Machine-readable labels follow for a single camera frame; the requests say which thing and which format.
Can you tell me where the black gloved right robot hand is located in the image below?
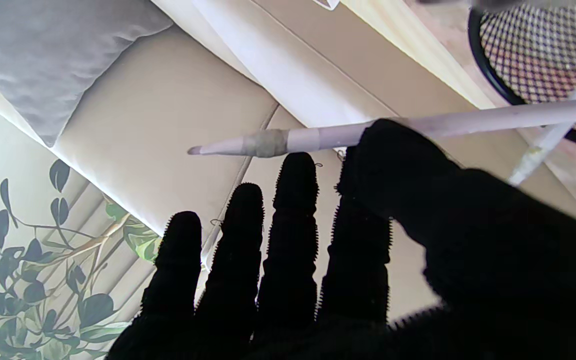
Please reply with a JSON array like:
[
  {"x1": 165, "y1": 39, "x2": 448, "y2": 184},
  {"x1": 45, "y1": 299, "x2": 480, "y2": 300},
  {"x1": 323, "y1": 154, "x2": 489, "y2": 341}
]
[{"x1": 105, "y1": 118, "x2": 576, "y2": 360}]

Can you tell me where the white handled makeup brush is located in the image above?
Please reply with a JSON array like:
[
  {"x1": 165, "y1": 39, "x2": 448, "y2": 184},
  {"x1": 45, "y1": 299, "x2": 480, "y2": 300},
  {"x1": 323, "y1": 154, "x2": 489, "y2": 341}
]
[
  {"x1": 187, "y1": 96, "x2": 576, "y2": 159},
  {"x1": 507, "y1": 62, "x2": 576, "y2": 187}
]

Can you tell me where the black mesh brush holder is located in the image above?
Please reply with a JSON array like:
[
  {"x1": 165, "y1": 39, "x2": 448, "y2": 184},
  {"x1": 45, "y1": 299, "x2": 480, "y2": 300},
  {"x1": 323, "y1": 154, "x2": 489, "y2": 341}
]
[{"x1": 467, "y1": 0, "x2": 576, "y2": 154}]

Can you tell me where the beige sofa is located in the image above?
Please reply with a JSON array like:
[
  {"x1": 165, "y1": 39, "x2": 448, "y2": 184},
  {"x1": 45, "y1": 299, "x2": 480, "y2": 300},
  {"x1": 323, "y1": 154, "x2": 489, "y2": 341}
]
[{"x1": 0, "y1": 0, "x2": 576, "y2": 321}]

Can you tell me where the tall branching green plant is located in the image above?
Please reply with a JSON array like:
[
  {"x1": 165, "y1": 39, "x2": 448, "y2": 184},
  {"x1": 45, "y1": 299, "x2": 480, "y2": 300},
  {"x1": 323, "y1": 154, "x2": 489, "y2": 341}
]
[{"x1": 0, "y1": 159, "x2": 164, "y2": 360}]

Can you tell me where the grey sofa cushion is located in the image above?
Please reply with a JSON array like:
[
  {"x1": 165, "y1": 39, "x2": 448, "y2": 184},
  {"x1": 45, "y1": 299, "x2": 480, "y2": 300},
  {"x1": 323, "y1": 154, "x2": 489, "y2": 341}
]
[{"x1": 0, "y1": 0, "x2": 175, "y2": 149}]

